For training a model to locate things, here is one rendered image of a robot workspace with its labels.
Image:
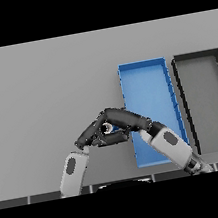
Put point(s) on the blue bin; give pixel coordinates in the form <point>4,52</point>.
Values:
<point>151,107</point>

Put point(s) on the blue pipe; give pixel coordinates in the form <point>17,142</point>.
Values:
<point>108,127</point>

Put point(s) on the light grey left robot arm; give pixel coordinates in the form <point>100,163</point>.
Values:
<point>73,171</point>

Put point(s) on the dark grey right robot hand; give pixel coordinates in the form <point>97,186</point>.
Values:
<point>126,118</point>

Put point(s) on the dark grey bin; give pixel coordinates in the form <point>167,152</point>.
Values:
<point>211,103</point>

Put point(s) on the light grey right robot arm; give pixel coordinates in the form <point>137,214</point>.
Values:
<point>173,147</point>

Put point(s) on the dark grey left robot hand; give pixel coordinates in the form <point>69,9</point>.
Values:
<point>89,136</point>

